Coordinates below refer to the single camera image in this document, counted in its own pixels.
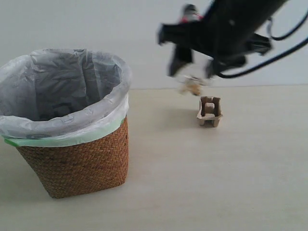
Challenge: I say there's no brown cardboard cup carrier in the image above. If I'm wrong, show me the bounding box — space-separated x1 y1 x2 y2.
197 96 223 128

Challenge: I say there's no woven brown wicker basket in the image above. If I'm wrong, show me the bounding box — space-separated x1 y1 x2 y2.
17 118 128 199

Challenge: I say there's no white plastic bin liner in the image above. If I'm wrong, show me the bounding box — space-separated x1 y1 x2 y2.
0 49 132 147

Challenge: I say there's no red label clear bottle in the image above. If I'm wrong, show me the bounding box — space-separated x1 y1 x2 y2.
180 4 203 96

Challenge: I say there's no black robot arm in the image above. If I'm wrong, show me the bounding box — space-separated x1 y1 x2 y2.
157 0 285 78

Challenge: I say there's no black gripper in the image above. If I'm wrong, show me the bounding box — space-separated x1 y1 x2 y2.
157 16 272 79

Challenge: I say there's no black cable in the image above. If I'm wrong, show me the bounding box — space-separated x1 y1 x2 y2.
216 9 308 79

